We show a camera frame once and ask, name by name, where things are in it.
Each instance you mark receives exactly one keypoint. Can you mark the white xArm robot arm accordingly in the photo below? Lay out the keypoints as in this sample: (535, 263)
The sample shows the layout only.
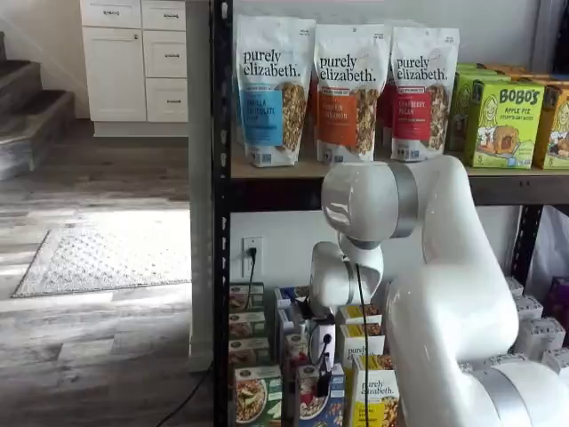
(444, 267)

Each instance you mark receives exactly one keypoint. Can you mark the grey wooden stairs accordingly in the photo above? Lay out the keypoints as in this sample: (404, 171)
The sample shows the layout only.
(26, 111)

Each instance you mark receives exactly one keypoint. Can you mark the black metal shelf unit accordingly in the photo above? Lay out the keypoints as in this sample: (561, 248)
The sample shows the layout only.
(220, 133)

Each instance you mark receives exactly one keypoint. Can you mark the blue purely elizabeth granola bag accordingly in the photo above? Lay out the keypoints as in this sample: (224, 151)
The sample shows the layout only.
(262, 120)

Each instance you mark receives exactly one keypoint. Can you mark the purple box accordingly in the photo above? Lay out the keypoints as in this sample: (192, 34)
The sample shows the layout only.
(559, 295)

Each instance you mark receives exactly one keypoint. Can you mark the yellow Bobo's box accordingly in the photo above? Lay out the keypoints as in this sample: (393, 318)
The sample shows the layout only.
(555, 133)

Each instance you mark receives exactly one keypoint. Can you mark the green cereal box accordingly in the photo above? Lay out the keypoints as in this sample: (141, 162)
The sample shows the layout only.
(246, 324)
(244, 298)
(258, 396)
(249, 351)

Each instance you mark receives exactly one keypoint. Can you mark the white drawer cabinet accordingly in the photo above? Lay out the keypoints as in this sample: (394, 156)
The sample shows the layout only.
(115, 75)

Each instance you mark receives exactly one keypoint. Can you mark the grey patterned floor rug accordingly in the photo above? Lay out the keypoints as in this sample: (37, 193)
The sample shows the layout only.
(111, 262)

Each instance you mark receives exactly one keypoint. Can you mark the white organic pantry box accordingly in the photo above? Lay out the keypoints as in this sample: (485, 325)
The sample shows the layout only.
(558, 360)
(529, 308)
(515, 287)
(540, 333)

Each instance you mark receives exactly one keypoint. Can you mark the yellow purely elizabeth box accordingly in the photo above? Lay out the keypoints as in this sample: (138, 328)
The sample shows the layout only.
(351, 313)
(353, 344)
(382, 396)

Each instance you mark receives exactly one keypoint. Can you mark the red purely elizabeth granola bag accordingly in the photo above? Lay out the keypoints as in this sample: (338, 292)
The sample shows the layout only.
(385, 107)
(411, 115)

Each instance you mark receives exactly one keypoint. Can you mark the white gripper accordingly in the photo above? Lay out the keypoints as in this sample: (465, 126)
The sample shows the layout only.
(320, 342)

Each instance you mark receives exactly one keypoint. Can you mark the blue white cereal box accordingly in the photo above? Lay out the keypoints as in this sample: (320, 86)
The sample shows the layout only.
(286, 318)
(295, 351)
(289, 294)
(306, 400)

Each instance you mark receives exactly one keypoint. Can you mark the white wall outlet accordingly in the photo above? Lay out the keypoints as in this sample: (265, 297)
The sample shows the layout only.
(246, 267)

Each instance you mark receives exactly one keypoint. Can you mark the green Bobo's apple pie box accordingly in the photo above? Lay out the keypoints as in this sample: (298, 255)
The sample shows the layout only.
(460, 115)
(511, 115)

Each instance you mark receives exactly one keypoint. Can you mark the orange purely elizabeth granola bag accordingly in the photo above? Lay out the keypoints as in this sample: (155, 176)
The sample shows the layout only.
(338, 120)

